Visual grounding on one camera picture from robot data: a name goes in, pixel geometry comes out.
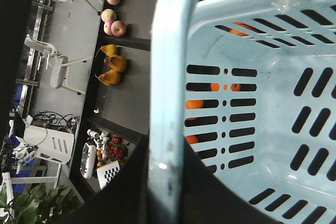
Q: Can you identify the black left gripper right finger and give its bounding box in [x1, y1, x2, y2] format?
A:
[181, 141, 280, 224]

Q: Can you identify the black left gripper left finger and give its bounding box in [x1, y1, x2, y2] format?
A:
[62, 136, 158, 223]

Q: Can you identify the light blue plastic basket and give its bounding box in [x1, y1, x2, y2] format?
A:
[148, 0, 335, 223]

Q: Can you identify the checkerboard calibration card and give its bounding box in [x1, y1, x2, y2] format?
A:
[97, 161, 120, 189]

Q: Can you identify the black wooden fruit stand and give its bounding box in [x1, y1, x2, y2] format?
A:
[68, 0, 263, 204]

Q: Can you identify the white office chair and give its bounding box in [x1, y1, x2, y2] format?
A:
[24, 34, 93, 95]

